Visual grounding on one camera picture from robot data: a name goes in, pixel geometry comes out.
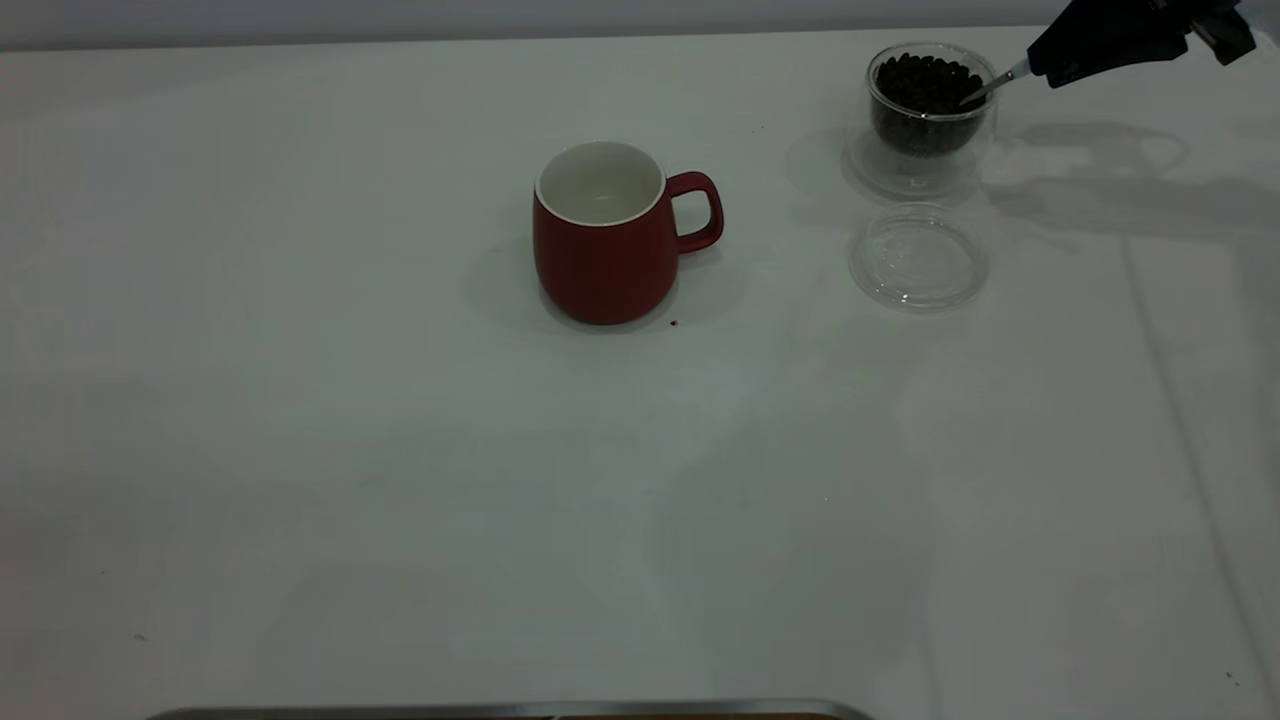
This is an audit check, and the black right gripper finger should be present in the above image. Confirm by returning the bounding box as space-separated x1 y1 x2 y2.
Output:
1030 0 1161 69
1030 30 1189 89

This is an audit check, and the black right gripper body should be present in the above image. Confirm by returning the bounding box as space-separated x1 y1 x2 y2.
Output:
1150 0 1241 41

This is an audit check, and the clear glass saucer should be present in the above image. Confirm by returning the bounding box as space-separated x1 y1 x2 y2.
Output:
849 203 991 311

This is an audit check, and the double-wall clear glass cup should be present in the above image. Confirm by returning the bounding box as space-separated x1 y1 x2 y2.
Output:
862 42 1002 198

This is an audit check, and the red ceramic mug white inside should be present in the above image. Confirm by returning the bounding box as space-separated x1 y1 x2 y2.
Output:
532 141 725 326

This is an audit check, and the glass cup of coffee beans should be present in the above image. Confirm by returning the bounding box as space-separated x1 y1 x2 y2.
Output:
872 53 989 158

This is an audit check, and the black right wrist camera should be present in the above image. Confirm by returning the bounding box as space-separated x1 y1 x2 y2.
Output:
1190 12 1257 67

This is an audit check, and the steel spoon pale blue handle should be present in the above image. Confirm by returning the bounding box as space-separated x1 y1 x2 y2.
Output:
958 60 1033 109

